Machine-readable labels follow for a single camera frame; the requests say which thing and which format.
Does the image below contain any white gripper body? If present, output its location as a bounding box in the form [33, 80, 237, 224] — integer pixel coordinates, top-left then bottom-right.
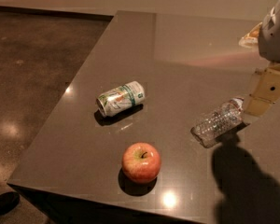
[258, 0, 280, 63]

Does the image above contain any black shoe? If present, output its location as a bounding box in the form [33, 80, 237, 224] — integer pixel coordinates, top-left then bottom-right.
[0, 191, 20, 216]

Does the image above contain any red apple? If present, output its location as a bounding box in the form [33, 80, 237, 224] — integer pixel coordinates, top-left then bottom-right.
[121, 143, 161, 184]

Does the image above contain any clear plastic water bottle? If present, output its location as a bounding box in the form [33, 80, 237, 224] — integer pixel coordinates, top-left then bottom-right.
[190, 97, 244, 148]

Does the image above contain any white plate with food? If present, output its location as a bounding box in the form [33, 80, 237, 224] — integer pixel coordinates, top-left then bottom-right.
[239, 22, 262, 48]

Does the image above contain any white green 7up can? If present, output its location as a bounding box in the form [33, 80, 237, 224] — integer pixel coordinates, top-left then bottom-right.
[96, 81, 146, 118]

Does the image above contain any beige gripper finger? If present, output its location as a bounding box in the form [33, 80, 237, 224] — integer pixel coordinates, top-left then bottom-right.
[244, 63, 280, 117]

